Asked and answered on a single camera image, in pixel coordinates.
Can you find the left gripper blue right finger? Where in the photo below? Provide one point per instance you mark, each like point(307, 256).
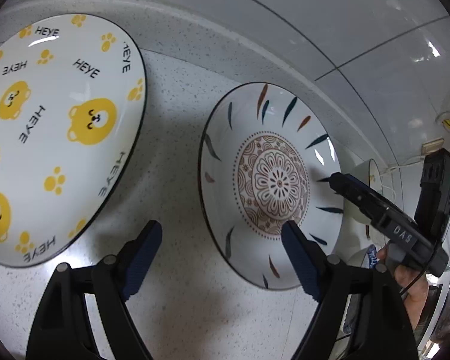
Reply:
point(299, 251)

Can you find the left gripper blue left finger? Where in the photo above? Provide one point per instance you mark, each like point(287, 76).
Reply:
point(137, 257)

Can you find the white plate with mandala pattern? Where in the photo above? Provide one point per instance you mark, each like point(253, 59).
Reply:
point(264, 159)

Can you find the white plate with yellow bears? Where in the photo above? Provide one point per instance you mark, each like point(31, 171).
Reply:
point(72, 99)

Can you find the person's right hand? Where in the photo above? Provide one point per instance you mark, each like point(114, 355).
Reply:
point(416, 295)

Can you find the beige wall socket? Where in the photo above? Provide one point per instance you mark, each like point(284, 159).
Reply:
point(432, 146)

